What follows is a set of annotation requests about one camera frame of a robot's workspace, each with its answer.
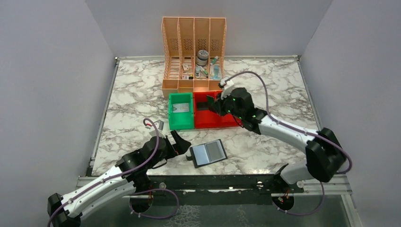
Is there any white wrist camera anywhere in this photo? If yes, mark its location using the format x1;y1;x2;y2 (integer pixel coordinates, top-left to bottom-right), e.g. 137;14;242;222
219;79;235;100
154;120;165;131

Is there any red plastic bin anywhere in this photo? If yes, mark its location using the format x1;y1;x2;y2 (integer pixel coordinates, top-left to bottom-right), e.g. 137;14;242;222
193;91;217;129
216;90;244;129

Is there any small white bottle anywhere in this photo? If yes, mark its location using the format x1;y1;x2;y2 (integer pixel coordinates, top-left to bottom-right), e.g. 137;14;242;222
195;67;200;78

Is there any round grey tin jar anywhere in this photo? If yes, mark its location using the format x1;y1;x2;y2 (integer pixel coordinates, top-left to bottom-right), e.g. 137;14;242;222
195;50;209;67

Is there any silver card in green bin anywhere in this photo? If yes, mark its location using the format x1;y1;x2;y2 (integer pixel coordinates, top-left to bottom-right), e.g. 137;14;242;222
172;103;190;113

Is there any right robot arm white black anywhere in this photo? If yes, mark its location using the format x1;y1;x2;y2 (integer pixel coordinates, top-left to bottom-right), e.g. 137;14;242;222
207;87;346;187

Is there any black credit card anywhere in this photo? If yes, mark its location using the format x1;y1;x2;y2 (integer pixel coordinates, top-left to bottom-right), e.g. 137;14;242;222
207;96;215;105

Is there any green plastic bin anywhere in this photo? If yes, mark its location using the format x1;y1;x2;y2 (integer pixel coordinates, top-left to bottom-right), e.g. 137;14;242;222
168;93;195;130

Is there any peach desk file organizer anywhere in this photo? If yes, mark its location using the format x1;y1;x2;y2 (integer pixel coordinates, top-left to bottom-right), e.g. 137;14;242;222
161;17;227;99

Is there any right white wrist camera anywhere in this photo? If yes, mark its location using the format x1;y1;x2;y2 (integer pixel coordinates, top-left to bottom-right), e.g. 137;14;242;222
219;79;235;100

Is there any black card in red bin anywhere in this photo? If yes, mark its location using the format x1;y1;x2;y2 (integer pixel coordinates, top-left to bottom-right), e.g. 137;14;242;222
196;102;209;111

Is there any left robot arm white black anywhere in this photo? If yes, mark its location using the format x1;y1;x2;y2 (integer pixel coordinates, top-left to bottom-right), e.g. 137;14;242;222
47;131;192;227

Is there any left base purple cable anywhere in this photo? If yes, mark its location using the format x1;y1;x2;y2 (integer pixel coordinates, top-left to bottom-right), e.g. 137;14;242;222
129;188;179;219

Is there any black card holder wallet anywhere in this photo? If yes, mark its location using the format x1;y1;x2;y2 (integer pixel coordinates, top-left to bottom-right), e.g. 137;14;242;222
185;139;228;168

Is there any blue packaged item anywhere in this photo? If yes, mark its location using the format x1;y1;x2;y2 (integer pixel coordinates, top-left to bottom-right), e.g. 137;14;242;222
209;64;221;80

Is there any green marker pen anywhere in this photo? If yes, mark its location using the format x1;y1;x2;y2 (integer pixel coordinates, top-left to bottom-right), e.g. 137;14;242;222
198;66;209;78

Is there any small white box in organizer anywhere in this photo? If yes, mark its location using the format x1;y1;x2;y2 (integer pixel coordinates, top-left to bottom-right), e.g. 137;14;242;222
182;63;190;71

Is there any green capped tube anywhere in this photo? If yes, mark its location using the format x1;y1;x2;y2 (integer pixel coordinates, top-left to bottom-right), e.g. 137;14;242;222
210;56;219;65

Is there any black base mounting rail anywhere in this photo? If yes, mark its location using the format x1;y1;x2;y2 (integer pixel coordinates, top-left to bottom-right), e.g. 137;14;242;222
118;174;305;197

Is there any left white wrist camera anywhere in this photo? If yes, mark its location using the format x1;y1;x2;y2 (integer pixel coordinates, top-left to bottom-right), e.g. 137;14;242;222
154;120;165;131

